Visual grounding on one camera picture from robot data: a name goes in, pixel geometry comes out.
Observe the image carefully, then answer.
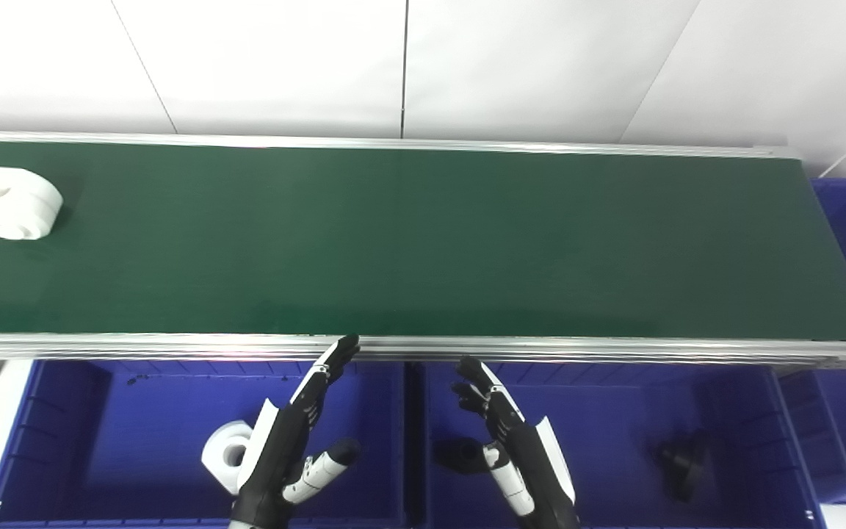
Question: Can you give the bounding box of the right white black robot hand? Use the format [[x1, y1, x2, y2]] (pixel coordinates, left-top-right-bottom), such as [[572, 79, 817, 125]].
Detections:
[[452, 356, 579, 529]]

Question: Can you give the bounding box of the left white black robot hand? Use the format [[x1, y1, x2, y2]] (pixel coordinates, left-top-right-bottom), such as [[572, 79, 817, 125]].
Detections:
[[231, 334, 362, 529]]

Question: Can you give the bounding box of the green conveyor belt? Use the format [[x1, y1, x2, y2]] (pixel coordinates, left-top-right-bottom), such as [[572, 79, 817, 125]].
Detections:
[[0, 131, 846, 370], [0, 141, 846, 343]]

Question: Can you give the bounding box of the black plastic part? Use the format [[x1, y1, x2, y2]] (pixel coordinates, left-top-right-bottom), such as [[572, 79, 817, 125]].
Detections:
[[651, 432, 710, 504], [433, 438, 490, 475]]

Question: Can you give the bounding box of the white round plastic part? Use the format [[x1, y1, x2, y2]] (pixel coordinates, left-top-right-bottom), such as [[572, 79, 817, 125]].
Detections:
[[0, 167, 64, 241], [201, 420, 255, 496]]

